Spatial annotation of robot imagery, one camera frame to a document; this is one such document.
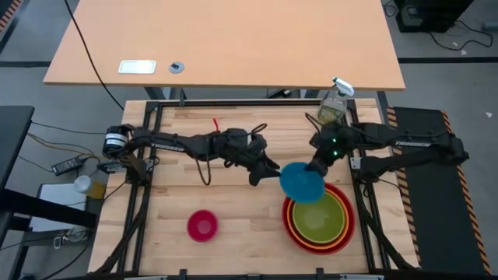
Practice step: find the clear spray bottle white trigger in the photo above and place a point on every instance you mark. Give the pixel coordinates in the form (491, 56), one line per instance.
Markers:
(334, 105)

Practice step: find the blue plastic bowl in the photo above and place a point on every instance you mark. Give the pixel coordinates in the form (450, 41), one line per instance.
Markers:
(301, 184)

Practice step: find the small clear plastic object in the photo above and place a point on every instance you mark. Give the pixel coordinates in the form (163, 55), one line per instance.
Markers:
(74, 234)

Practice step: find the large red plastic bowl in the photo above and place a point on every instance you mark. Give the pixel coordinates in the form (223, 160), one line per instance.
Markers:
(319, 252)

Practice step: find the white rectangular desk plate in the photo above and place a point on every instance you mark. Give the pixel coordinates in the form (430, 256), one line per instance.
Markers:
(137, 67)

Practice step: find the black side table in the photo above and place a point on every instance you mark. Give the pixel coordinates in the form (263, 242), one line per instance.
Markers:
(13, 136)

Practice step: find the black equipment box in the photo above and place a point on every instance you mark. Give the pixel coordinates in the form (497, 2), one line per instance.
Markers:
(428, 13)

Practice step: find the large tan wooden desk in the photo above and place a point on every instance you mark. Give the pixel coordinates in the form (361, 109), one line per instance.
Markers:
(233, 39)

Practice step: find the black power adapter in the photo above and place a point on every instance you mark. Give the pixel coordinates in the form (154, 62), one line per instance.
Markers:
(67, 165)

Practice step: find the clear bottle yellow liquid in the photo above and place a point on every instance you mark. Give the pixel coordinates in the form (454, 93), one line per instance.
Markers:
(83, 184)

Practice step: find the black metal table frame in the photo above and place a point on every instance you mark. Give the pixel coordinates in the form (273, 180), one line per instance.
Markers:
(249, 102)

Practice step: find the large black hazard striped mat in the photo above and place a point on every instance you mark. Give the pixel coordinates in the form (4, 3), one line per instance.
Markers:
(435, 202)

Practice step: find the small black hazard striped mat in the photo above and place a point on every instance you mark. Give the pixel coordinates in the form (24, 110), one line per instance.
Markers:
(9, 11)

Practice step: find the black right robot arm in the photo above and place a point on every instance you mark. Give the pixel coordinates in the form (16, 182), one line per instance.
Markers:
(408, 142)

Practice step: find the white flat board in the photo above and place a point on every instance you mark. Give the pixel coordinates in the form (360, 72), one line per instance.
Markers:
(58, 192)

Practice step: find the black metal stand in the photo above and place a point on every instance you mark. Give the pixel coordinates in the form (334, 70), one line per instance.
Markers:
(43, 210)

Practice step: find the white bracket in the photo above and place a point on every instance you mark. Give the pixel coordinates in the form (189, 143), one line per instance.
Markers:
(362, 277)
(146, 277)

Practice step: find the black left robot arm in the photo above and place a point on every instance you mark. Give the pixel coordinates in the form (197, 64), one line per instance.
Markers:
(167, 142)

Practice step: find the small pink plastic bowl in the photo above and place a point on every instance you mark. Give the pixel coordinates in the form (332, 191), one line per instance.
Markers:
(202, 225)

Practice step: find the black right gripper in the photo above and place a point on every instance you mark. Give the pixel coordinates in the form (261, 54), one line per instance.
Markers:
(334, 142)

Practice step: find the grey round desk grommet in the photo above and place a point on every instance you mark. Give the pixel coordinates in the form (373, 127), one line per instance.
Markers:
(176, 67)

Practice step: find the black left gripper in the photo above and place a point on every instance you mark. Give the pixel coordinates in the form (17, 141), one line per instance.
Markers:
(257, 155)

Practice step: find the orange plastic bowl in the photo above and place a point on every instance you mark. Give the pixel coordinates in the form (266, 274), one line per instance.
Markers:
(289, 218)

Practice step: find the green plastic bowl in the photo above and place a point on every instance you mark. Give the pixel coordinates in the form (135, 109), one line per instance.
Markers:
(319, 219)

